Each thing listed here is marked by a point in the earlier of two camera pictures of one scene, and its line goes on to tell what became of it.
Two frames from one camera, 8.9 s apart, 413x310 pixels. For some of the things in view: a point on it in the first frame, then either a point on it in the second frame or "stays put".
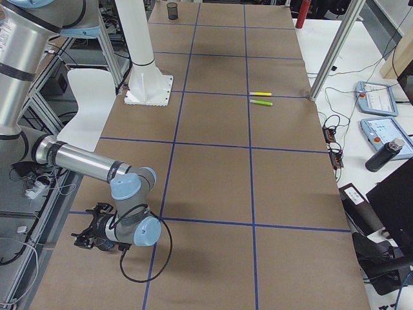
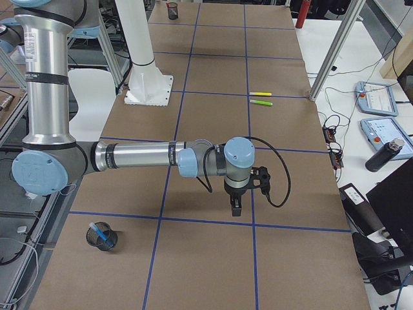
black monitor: x=392 y=202 stays put
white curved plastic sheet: x=95 y=90 stays put
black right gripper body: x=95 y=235 to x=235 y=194
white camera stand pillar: x=148 y=86 stays put
